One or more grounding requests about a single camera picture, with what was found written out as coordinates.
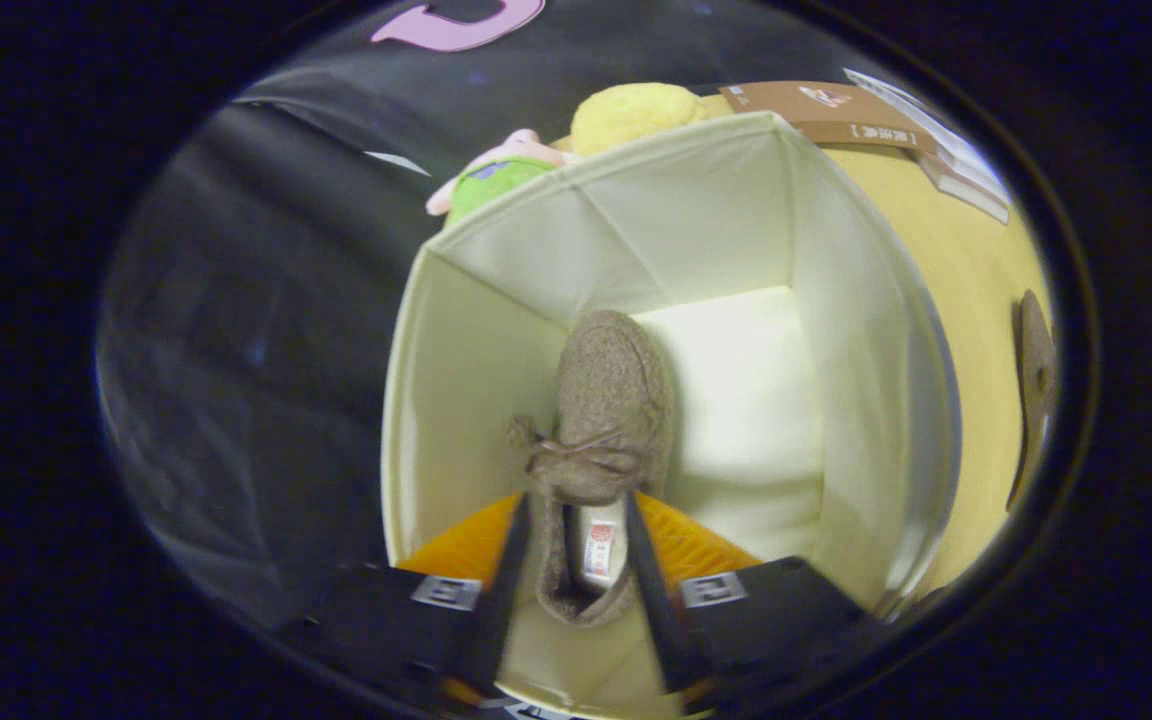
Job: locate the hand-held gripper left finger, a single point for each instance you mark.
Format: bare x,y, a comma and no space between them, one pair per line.
506,600

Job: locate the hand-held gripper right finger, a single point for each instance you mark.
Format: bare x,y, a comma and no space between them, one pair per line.
651,600

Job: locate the beige fabric storage box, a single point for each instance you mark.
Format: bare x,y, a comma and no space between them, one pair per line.
736,400

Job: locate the brown fuzzy slipper shoe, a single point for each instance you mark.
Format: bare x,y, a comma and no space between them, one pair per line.
1034,380
606,380

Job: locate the black backdrop cloth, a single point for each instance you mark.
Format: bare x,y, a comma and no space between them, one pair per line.
236,350

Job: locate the pink and green plush toy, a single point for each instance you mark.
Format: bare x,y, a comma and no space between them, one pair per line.
496,180

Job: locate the yellow plush ball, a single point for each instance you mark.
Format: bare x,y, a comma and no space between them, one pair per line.
626,115

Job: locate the brown cover book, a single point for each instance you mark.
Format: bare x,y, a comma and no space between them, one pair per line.
816,115

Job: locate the reddish brown book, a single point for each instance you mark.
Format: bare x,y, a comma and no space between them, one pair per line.
966,195

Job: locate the white portrait cover book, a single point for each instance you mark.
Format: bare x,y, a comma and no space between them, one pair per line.
936,140

